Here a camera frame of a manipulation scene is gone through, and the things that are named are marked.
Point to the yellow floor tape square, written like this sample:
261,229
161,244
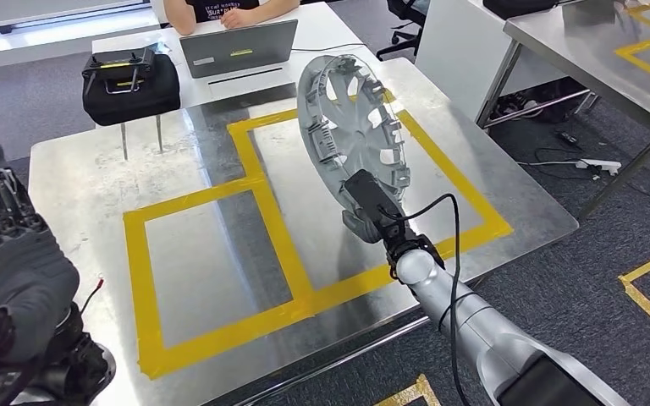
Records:
414,392

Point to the white partition panel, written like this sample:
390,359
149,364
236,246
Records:
459,50

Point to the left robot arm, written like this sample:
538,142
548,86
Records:
78,370

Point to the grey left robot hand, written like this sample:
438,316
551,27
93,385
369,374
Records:
16,280

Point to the black office chair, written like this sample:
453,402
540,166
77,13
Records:
406,11

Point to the white power strip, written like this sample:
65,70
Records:
600,166

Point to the yellow table tape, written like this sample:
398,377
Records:
639,63

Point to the steel workbench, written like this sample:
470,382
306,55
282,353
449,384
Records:
106,185

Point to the steel table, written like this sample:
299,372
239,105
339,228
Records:
583,50

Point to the grey plastic wheel hubcap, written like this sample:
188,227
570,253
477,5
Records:
353,134

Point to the white desk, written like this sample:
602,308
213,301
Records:
325,33

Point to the black carry bag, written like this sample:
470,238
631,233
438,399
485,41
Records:
134,106

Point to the grey laptop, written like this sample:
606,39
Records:
235,53

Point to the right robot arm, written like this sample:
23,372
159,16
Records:
471,319

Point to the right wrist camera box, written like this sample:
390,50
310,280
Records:
370,193

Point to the black remote controller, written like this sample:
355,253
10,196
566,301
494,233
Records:
117,59

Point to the person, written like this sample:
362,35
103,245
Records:
179,14

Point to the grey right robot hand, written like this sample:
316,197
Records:
361,227

